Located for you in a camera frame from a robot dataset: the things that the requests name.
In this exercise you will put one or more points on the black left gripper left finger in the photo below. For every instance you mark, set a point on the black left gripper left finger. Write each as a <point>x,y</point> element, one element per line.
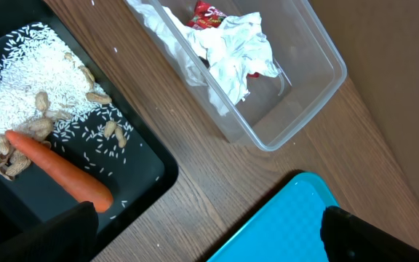
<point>70,236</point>

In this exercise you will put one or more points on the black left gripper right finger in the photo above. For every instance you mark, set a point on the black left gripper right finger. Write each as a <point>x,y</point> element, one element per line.
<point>349,238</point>

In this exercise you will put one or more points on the teal serving tray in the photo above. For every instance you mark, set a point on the teal serving tray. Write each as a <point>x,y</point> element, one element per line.
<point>286,228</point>

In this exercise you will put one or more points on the orange carrot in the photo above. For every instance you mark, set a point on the orange carrot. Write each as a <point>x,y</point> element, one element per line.
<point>78,183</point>

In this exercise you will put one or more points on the rice and peanut scraps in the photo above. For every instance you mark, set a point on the rice and peanut scraps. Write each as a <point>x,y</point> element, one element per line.
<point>48,94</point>

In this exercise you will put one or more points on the white napkin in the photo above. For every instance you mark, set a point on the white napkin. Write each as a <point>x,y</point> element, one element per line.
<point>236,48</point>

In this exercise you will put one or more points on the red snack wrapper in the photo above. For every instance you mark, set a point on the red snack wrapper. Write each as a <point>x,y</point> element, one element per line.
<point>208,16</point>

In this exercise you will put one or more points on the black waste tray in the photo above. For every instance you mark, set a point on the black waste tray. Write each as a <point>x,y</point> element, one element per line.
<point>35,198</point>

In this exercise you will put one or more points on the clear plastic bin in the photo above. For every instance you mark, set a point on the clear plastic bin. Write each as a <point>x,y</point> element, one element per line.
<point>274,109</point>

